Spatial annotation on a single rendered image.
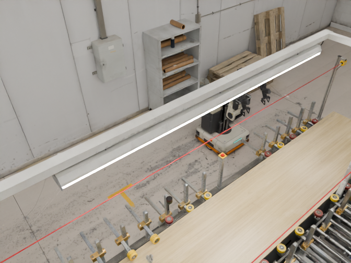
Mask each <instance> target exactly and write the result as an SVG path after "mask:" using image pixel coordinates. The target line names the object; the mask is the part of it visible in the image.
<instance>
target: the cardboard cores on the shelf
mask: <svg viewBox="0 0 351 263"><path fill-rule="evenodd" d="M184 40H186V36H185V35H183V34H180V35H177V36H175V37H174V43H178V42H181V41H184ZM169 45H171V38H169V39H166V40H163V41H161V48H163V47H166V46H169ZM193 62H194V60H193V55H190V56H188V55H187V54H184V52H182V53H179V54H176V55H174V56H171V57H168V58H165V59H162V60H161V63H162V71H163V72H164V73H167V72H170V71H172V70H175V69H177V68H180V67H183V66H185V65H188V64H191V63H193ZM185 74H186V71H185V70H184V71H181V72H179V73H176V74H174V75H171V76H168V77H166V78H163V79H162V85H163V90H165V89H168V88H170V87H172V86H174V85H176V84H178V83H180V82H183V81H185V80H187V79H189V78H191V76H190V74H188V75H186V76H185Z"/></svg>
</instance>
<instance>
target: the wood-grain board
mask: <svg viewBox="0 0 351 263"><path fill-rule="evenodd" d="M350 162H351V119H349V118H347V117H345V116H343V115H340V114H338V113H336V112H334V111H333V112H332V113H330V114H329V115H327V116H326V117H325V118H323V119H322V120H320V121H319V122H317V123H316V124H314V125H313V126H312V127H310V128H309V129H307V130H306V131H305V132H303V133H302V134H300V135H299V136H298V137H296V138H295V139H293V140H292V141H291V142H289V143H288V144H286V145H285V146H283V147H282V148H280V149H279V150H277V151H276V152H275V153H273V154H272V155H271V156H269V157H268V158H266V159H265V160H264V161H262V162H261V163H259V164H258V165H256V166H255V167H254V168H252V169H251V170H249V171H248V172H246V173H245V174H243V175H242V176H241V177H239V178H238V179H236V180H235V181H234V182H232V183H231V184H229V185H228V186H227V187H225V188H224V189H222V190H221V191H219V192H218V193H217V194H215V195H214V196H213V197H211V198H210V199H208V200H207V201H205V202H204V203H202V204H201V205H200V206H198V207H197V208H195V209H194V210H192V211H191V212H190V213H188V214H187V215H185V216H184V217H183V218H181V219H180V220H178V221H177V222H176V223H174V224H173V225H171V226H170V227H168V228H167V229H165V230H164V231H163V232H161V233H160V234H158V236H159V237H160V241H159V242H158V243H157V244H153V243H152V242H151V241H149V242H147V243H146V244H144V245H143V246H141V247H140V248H139V249H137V250H136V253H137V257H136V258H135V259H134V260H132V261H131V260H130V259H129V258H128V257H126V258H124V259H123V260H121V261H120V262H119V263H149V262H148V261H147V260H146V256H147V255H150V254H152V255H153V261H152V263H251V262H252V261H254V260H255V259H256V257H257V256H259V255H260V254H261V253H262V252H263V251H264V250H266V249H267V248H268V247H269V246H270V245H271V244H272V243H273V242H274V241H275V240H276V239H278V238H279V237H280V236H281V235H282V234H283V233H284V232H285V231H286V230H287V229H288V228H290V227H291V226H292V225H293V224H294V223H295V222H296V221H297V220H298V219H299V218H300V217H302V216H303V215H304V214H305V213H306V212H307V211H308V210H309V209H310V208H311V207H312V206H314V205H315V204H316V203H317V202H318V201H319V200H320V199H321V198H322V197H323V196H324V195H325V194H327V193H328V192H329V191H330V190H331V189H332V188H333V187H334V186H335V185H336V184H337V183H339V182H340V181H341V180H342V179H343V177H344V175H345V173H346V170H347V168H348V166H349V164H350ZM339 185H340V183H339V184H338V185H337V186H336V187H335V188H334V189H333V190H331V191H330V192H329V193H328V194H327V195H326V196H325V197H324V198H323V199H322V200H321V201H320V202H318V203H317V204H316V205H315V206H314V207H313V208H312V209H311V210H310V211H309V212H308V213H307V214H305V215H304V216H303V217H302V218H301V219H300V220H299V221H298V222H297V223H296V224H295V225H294V226H292V227H291V228H290V229H289V230H288V231H287V232H286V233H285V234H284V235H283V236H282V237H281V238H279V239H278V240H277V241H276V242H275V243H274V244H273V245H272V246H271V247H270V248H269V249H268V250H266V251H265V252H264V253H263V254H262V255H261V256H260V257H259V258H258V259H257V260H256V261H255V262H253V263H260V261H261V260H262V259H264V258H265V257H266V256H267V255H268V254H270V253H271V252H272V251H273V250H274V249H275V248H276V247H277V245H278V244H280V243H281V242H282V241H283V240H284V239H286V238H287V237H288V236H289V235H290V234H291V233H292V232H293V231H294V230H295V229H296V227H298V226H299V225H301V224H302V223H303V222H304V221H305V220H306V219H307V218H308V217H309V216H311V215H312V214H313V213H314V211H315V210H316V209H318V208H319V207H320V206H321V205H322V204H323V203H324V202H326V201H327V200H328V199H329V198H330V196H331V195H332V194H334V193H335V192H336V191H337V190H338V187H339Z"/></svg>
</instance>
